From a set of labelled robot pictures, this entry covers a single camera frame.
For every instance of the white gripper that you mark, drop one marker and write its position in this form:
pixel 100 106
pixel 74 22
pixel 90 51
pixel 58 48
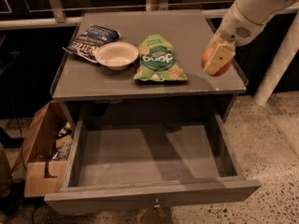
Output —
pixel 239 27

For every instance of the red apple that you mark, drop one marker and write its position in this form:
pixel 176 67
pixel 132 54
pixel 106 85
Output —
pixel 211 67

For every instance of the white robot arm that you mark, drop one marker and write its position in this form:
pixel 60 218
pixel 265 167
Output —
pixel 286 51

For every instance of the grey open top drawer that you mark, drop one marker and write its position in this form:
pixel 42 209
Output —
pixel 121 161

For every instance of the green snack bag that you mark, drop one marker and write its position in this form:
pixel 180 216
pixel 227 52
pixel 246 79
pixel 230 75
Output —
pixel 157 62

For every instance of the grey cabinet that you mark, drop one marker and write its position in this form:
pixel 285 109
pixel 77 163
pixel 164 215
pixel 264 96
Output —
pixel 187 30

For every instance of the white paper bowl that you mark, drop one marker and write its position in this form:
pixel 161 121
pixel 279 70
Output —
pixel 116 55

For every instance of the blue chip bag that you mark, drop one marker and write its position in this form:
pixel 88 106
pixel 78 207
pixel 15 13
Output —
pixel 89 42

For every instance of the metal railing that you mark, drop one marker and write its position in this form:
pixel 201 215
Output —
pixel 124 6

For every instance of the wooden box with snacks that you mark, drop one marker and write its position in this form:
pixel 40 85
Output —
pixel 41 174

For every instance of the drawer tag handle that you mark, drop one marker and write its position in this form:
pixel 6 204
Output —
pixel 154 215

